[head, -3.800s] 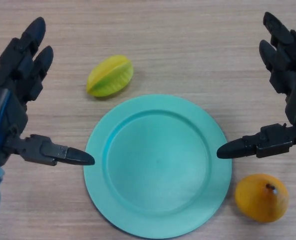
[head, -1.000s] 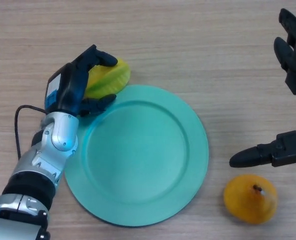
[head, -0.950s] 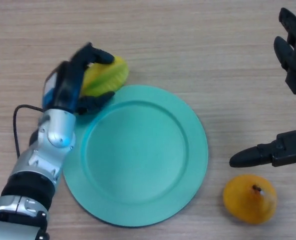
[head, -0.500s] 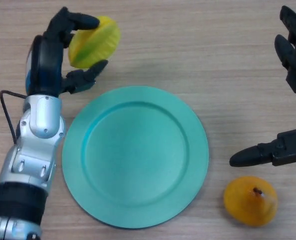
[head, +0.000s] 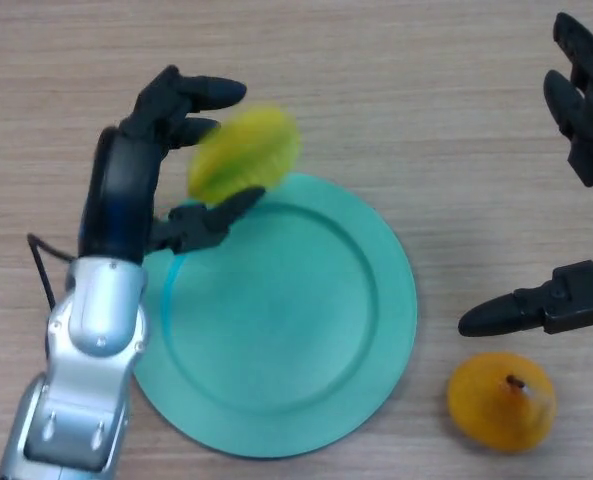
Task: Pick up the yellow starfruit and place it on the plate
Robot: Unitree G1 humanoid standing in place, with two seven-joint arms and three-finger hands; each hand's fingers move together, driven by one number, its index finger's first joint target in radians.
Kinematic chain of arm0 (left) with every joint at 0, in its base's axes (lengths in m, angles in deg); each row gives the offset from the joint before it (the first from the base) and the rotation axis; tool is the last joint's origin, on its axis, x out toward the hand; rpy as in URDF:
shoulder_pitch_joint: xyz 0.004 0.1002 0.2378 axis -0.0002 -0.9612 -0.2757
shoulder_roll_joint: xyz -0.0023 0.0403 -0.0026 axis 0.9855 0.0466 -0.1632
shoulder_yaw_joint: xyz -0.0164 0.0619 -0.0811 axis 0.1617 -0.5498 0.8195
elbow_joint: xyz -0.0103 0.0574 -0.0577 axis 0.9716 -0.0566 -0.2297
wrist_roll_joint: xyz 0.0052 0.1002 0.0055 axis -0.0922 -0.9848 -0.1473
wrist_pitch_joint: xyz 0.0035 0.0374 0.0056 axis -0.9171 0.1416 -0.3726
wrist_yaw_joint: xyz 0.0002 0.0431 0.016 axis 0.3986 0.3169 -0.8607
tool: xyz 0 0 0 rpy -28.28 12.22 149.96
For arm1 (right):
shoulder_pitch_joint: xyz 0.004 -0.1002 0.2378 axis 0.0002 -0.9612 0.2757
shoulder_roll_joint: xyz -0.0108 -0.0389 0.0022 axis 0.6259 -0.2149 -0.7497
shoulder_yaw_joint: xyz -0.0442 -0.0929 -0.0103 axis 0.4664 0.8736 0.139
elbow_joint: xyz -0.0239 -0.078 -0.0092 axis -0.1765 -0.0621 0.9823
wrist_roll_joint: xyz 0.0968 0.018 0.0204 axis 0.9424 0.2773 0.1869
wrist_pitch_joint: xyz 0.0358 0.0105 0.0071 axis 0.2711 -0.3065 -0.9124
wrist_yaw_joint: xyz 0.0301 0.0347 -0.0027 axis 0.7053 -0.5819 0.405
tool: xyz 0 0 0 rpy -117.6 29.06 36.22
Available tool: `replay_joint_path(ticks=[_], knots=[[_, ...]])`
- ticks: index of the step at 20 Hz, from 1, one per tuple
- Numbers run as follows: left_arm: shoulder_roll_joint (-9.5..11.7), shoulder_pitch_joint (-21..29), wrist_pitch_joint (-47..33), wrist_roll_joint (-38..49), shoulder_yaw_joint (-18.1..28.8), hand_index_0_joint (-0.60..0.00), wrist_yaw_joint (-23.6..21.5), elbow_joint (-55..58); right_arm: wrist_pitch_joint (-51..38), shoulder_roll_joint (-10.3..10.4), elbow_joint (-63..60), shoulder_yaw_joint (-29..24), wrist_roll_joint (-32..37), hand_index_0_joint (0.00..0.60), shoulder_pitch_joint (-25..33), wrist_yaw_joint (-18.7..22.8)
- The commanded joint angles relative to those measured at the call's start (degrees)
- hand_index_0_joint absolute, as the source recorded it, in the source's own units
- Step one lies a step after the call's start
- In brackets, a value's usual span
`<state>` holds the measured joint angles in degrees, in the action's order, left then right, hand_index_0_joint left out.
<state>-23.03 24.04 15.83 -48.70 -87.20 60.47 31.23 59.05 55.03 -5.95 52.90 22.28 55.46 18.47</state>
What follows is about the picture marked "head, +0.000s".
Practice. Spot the orange pear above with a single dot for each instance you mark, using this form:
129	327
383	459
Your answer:
491	410

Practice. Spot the yellow starfruit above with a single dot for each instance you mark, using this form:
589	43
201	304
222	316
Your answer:
248	155

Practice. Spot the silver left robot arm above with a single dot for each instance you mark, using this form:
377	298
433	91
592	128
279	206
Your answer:
96	325

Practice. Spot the green round plate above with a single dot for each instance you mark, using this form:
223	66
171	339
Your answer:
286	325

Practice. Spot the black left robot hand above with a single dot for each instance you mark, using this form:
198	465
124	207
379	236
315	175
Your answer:
121	195

